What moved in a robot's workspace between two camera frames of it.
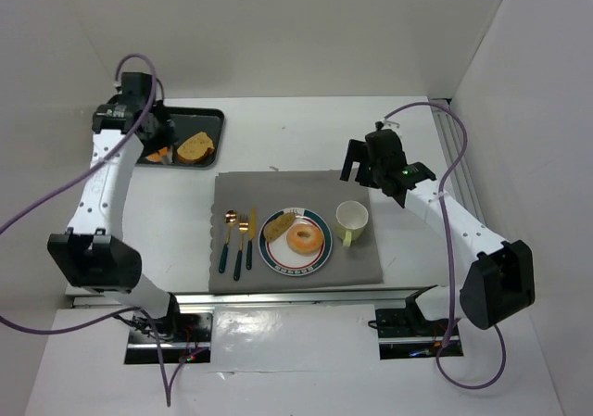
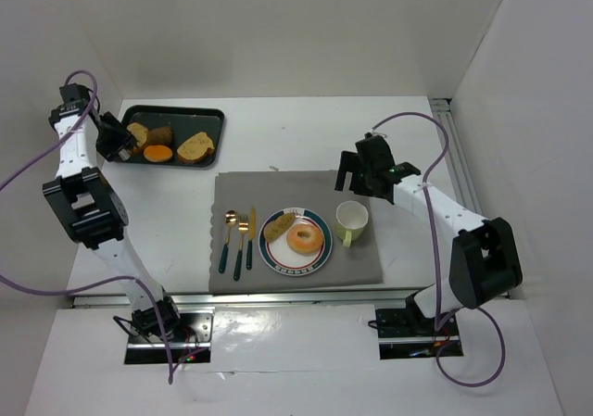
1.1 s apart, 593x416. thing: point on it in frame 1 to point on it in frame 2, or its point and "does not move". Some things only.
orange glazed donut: (305, 239) does not move
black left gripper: (162, 134) to (117, 139)
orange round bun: (157, 156) does not move
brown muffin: (277, 226) does not move
